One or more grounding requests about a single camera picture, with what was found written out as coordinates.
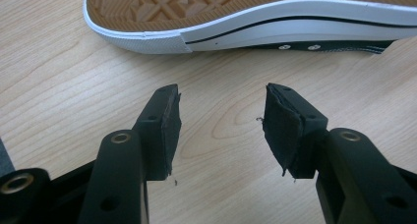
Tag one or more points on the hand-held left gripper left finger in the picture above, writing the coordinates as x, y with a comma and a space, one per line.
156, 132

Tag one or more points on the black canvas sneaker white sole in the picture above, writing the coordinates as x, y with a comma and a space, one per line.
249, 21

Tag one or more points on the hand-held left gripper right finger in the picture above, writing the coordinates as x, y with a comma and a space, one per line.
295, 132

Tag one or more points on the dark grey object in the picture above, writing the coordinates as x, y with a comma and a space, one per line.
4, 158

